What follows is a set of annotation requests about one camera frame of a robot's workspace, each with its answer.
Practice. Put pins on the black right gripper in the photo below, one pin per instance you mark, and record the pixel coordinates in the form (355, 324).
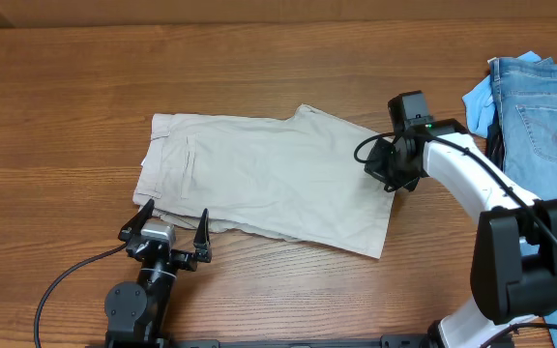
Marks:
(375, 171)

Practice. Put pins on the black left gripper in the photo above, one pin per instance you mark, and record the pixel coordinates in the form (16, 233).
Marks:
(189, 260)

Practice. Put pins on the beige shorts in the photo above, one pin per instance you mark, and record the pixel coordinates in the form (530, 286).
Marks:
(293, 179)

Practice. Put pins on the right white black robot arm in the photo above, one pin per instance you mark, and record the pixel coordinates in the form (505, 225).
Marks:
(513, 275)

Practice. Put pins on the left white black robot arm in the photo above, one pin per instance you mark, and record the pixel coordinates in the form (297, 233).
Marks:
(136, 310)

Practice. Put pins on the dark navy garment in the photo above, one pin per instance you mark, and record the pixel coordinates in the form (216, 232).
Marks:
(494, 146)

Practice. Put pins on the light blue shirt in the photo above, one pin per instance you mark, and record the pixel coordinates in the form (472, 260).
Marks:
(480, 108)

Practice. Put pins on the blue denim jeans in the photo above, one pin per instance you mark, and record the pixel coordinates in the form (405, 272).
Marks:
(525, 97)

